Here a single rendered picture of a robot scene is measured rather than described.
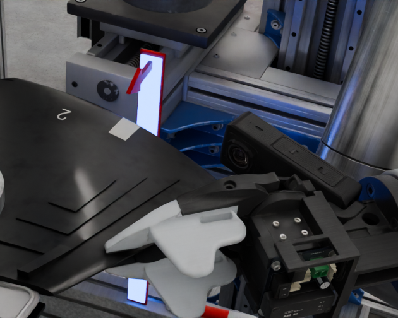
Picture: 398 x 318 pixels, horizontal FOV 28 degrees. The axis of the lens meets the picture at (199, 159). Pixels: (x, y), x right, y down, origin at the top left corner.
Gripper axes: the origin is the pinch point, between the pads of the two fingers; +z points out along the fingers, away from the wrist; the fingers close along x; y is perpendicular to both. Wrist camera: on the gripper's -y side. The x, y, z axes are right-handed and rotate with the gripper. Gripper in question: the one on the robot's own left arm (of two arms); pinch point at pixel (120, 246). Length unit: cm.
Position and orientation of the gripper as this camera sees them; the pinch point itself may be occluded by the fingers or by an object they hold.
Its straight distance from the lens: 54.2
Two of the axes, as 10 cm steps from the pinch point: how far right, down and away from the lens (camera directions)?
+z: -9.4, 1.3, -3.2
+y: 3.3, 6.6, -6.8
